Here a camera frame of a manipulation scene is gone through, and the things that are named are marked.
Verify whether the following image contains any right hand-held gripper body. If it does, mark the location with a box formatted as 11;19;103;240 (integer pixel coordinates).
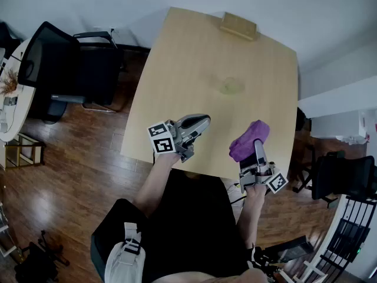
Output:
239;161;289;195

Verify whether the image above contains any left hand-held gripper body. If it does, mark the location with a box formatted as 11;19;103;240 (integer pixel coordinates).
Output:
147;119;196;163

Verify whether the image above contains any purple cloth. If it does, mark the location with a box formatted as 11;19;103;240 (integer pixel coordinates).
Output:
229;120;270;162

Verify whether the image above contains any clear drinking glass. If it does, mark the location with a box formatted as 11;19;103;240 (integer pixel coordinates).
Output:
217;75;246;96

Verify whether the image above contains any person's left forearm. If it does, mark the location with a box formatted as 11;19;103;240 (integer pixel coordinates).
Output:
134;152;182;218

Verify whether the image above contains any person's right forearm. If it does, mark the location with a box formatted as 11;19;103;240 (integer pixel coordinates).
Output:
236;186;267;249

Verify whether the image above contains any black bag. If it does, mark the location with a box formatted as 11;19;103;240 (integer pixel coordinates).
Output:
296;107;312;131

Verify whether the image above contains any dark flat box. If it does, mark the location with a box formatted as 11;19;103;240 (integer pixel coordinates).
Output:
264;236;315;265

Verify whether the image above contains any person's black shirt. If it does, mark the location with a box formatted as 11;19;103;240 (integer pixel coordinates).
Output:
91;168;251;283

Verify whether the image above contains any black swivel office chair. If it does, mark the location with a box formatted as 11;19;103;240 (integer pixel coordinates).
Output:
293;150;377;209

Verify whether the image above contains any white cabinet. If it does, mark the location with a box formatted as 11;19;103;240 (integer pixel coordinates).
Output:
310;109;369;143

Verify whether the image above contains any small wooden box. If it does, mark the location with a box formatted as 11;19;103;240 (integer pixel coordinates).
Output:
220;11;257;42

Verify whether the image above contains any white wooden rack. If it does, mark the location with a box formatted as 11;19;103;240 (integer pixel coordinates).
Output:
276;261;328;283

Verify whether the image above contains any black metal rack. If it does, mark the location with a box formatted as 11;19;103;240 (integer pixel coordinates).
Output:
319;195;377;278

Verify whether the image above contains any black mesh office chair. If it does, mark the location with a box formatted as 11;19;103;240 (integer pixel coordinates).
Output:
17;21;127;125

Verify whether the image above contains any dark seat chair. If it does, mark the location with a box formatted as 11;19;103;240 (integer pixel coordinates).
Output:
90;234;107;281

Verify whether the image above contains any round white table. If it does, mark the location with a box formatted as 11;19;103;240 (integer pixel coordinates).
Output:
0;38;38;143

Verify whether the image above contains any dried brown plant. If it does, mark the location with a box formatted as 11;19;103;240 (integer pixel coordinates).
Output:
0;68;19;96

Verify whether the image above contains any white shelf unit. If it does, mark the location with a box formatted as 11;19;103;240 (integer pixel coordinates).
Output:
0;202;17;258

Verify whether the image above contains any black headrest office chair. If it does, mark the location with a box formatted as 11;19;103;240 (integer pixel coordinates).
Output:
0;21;24;58

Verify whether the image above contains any black and white strap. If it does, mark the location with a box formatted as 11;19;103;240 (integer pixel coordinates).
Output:
246;245;283;283

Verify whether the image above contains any white strap pouch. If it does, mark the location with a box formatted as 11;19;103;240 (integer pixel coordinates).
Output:
104;222;147;283

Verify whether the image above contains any wooden stool frame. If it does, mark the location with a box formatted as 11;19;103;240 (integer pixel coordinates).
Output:
4;133;47;170

